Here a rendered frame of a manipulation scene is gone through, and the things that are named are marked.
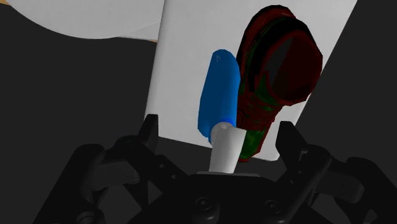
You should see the blue and white handled tool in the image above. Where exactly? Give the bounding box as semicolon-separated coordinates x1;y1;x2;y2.
197;48;247;174

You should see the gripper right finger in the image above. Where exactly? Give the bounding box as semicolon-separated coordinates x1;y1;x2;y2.
272;120;397;224

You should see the dark red and green object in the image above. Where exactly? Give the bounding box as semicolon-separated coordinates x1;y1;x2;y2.
235;4;324;163

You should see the white flat rectangular board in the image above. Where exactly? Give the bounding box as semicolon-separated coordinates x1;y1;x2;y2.
144;0;358;162

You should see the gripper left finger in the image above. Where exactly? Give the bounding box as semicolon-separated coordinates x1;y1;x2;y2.
33;113;199;224

